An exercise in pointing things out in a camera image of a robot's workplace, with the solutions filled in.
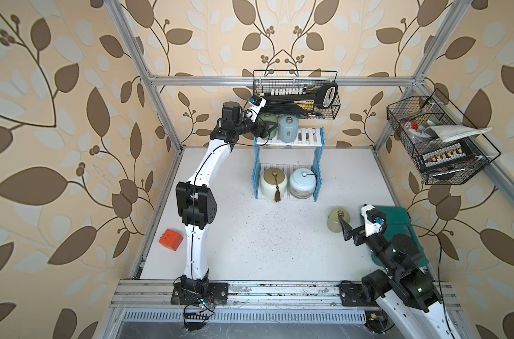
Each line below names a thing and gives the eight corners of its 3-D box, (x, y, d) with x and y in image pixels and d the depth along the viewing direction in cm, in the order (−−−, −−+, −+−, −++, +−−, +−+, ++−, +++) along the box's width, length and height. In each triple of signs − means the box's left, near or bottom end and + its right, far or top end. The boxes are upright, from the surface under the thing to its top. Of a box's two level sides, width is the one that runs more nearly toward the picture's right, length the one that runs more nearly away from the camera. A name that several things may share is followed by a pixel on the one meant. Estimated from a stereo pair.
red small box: (162, 246, 88) (156, 240, 83) (171, 233, 91) (166, 227, 86) (177, 252, 86) (171, 247, 81) (185, 239, 90) (180, 233, 85)
